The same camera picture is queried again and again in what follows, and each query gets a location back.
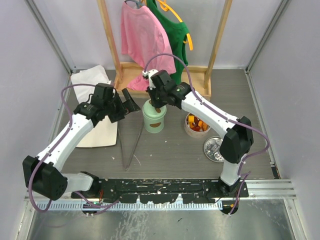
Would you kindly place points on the left aluminium frame post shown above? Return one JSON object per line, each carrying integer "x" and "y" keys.
{"x": 46, "y": 23}

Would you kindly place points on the silver embossed tin lid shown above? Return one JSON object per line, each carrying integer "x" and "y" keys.
{"x": 211, "y": 149}

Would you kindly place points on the white slotted cable duct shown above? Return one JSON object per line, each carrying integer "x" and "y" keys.
{"x": 73, "y": 205}

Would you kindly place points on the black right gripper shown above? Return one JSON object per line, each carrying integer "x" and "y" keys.
{"x": 154, "y": 103}

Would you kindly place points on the orange fried shrimp piece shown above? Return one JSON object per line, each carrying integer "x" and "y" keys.
{"x": 205, "y": 126}

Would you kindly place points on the metal serving tongs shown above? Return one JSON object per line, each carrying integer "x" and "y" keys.
{"x": 128, "y": 142}

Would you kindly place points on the pink t-shirt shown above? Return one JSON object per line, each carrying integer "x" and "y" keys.
{"x": 142, "y": 37}

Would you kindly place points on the round silver tin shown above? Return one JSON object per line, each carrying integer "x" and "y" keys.
{"x": 197, "y": 122}

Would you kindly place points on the green t-shirt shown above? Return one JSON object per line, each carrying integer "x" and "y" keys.
{"x": 176, "y": 32}

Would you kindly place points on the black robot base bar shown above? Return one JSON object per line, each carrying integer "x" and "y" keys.
{"x": 160, "y": 191}

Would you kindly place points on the mint green tin canister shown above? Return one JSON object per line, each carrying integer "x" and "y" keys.
{"x": 153, "y": 125}

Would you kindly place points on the white square plate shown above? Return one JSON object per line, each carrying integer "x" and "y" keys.
{"x": 103, "y": 135}

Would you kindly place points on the grey clothes hanger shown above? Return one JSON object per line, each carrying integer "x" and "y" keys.
{"x": 138, "y": 3}

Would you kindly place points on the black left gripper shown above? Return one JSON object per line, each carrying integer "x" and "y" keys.
{"x": 129, "y": 106}

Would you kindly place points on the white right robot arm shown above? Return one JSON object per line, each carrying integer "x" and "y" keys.
{"x": 236, "y": 133}

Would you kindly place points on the white cloth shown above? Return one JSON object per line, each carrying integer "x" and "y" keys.
{"x": 92, "y": 76}

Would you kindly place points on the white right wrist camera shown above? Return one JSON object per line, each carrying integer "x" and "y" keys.
{"x": 148, "y": 75}

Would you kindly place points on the aluminium corner frame post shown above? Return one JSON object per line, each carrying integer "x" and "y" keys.
{"x": 267, "y": 34}

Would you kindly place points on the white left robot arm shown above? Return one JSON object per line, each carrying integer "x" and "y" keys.
{"x": 42, "y": 173}

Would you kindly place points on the mint green canister lid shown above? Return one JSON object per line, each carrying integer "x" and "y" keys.
{"x": 152, "y": 112}

